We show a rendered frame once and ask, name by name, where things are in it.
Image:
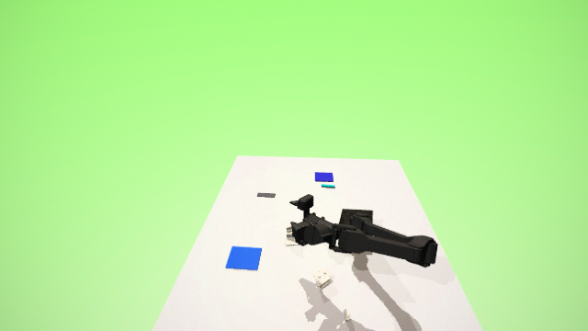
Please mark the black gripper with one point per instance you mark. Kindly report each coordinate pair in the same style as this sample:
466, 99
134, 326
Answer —
304, 204

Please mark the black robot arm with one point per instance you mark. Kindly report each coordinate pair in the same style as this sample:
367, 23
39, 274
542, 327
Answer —
417, 249

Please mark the blue flat square plate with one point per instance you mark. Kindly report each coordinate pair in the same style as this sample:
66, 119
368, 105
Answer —
244, 258

